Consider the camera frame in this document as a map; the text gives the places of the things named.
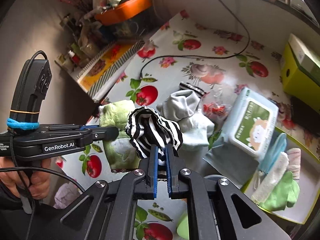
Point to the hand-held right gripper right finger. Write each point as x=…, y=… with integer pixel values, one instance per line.
x=168, y=177

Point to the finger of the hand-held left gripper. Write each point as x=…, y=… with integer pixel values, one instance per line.
x=105, y=133
x=87, y=127

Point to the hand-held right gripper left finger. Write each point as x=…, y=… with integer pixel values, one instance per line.
x=155, y=175

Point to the pale green embossed towel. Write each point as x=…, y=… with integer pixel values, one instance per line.
x=117, y=120

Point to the black and white striped sock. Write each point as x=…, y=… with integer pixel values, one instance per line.
x=155, y=130
x=192, y=88

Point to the plain white sock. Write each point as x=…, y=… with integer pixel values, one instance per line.
x=197, y=130

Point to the grey sock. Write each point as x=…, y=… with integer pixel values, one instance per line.
x=180, y=105

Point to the clear bag with red contents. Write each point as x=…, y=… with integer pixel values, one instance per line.
x=215, y=107

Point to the white towel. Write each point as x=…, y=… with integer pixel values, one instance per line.
x=270, y=177

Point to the blue face mask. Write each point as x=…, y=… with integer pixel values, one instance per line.
x=273, y=152

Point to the bright green microfibre cloth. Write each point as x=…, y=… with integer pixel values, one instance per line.
x=282, y=195

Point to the white sock with thin stripes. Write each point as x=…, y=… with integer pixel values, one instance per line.
x=295, y=160

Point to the yellow-green box lid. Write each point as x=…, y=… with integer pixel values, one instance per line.
x=307, y=195

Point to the person's left hand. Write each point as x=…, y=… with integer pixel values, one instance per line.
x=7, y=180

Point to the blue elastic band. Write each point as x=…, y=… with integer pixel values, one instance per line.
x=22, y=125

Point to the pale crumpled cloth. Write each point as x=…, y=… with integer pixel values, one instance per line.
x=66, y=195

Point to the yellow printed box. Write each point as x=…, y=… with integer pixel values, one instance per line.
x=107, y=65

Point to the heap of packets and bottles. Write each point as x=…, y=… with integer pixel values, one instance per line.
x=82, y=40

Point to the wet wipes pack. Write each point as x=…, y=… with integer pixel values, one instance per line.
x=250, y=127

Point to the orange plastic tray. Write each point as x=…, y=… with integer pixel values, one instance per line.
x=125, y=10

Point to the dried flower branches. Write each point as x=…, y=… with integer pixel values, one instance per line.
x=70, y=0

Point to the floral tablecloth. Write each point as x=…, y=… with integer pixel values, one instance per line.
x=200, y=37

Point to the black phone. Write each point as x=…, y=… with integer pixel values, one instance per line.
x=305, y=117

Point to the yellow-green cardboard box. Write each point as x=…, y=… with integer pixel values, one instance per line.
x=297, y=80

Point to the white and green flat box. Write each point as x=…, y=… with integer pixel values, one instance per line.
x=307, y=57

